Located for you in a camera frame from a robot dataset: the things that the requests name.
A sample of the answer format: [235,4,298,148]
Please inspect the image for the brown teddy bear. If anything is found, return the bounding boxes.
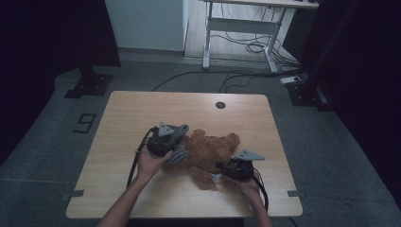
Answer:
[162,128,241,191]

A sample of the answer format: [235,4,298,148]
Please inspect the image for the black stand base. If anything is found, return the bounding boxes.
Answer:
[64,65,113,99]
[287,79,336,112]

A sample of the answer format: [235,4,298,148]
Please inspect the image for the tangled black cables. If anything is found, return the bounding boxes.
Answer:
[210,6,301,70]

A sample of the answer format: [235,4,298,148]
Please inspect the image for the long black floor cable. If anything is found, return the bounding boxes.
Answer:
[150,69,304,93]

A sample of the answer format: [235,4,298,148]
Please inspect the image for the person's right hand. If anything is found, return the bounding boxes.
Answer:
[235,176,263,202]

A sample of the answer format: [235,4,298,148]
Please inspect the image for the white metal-frame desk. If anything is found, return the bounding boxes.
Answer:
[201,0,320,74]

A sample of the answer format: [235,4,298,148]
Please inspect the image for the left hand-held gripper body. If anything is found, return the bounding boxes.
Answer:
[147,122,183,158]

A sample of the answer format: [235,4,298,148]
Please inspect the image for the grey tape strip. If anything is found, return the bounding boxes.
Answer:
[61,189,85,201]

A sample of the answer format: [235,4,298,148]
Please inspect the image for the left hand-held gripper black cable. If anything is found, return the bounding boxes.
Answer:
[126,127,158,189]

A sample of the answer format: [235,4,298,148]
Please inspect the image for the hand-held gripper black cable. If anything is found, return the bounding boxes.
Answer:
[251,167,270,212]
[126,127,158,189]

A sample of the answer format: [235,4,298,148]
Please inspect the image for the person's left hand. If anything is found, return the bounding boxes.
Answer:
[137,146,174,182]

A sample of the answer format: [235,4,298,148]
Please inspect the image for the white power strip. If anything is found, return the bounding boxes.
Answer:
[280,76,303,85]

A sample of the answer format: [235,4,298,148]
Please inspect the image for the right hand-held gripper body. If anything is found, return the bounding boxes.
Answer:
[221,148,266,183]

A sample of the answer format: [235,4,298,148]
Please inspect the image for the right hand-held gripper black cable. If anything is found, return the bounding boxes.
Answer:
[251,167,270,212]

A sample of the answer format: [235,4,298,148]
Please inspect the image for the dark curtain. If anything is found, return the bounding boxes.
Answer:
[283,0,401,207]
[0,0,121,166]

